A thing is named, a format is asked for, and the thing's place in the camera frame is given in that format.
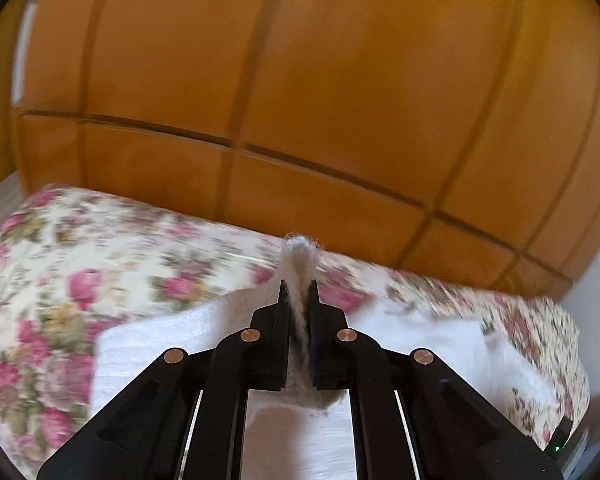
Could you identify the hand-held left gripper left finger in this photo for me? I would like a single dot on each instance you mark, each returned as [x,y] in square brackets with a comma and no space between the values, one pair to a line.
[281,345]

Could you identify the white fluffy towel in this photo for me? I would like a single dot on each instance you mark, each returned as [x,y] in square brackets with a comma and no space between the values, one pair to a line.
[155,345]

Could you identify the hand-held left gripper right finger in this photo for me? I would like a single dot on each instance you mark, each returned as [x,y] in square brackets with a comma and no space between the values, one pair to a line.
[316,345]

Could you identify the floral bedspread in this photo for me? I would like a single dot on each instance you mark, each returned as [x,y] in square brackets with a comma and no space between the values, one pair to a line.
[80,260]

